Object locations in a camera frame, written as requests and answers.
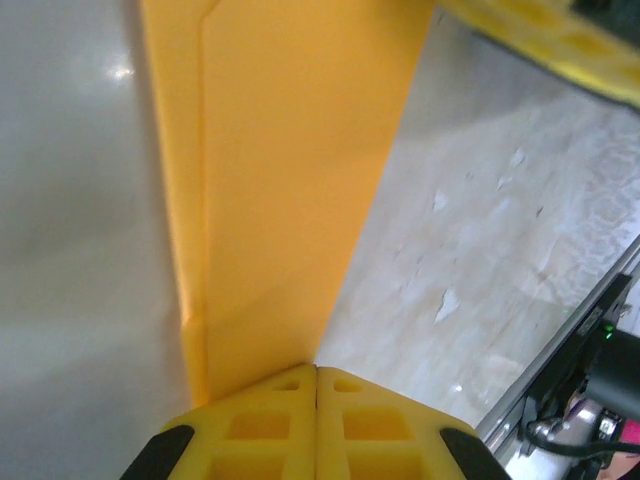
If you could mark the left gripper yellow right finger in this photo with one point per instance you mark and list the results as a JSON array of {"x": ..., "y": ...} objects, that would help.
[{"x": 390, "y": 440}]

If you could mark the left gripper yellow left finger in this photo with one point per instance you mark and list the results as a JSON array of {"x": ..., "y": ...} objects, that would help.
[{"x": 260, "y": 440}]

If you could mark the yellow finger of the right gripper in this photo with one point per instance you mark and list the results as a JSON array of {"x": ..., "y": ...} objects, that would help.
[{"x": 550, "y": 45}]

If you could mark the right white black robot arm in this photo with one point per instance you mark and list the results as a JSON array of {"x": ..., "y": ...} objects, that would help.
[{"x": 620, "y": 365}]

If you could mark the long aluminium mounting rail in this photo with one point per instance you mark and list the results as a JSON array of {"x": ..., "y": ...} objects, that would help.
[{"x": 505, "y": 440}]

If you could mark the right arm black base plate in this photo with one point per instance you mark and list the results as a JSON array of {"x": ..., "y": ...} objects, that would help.
[{"x": 590, "y": 325}]

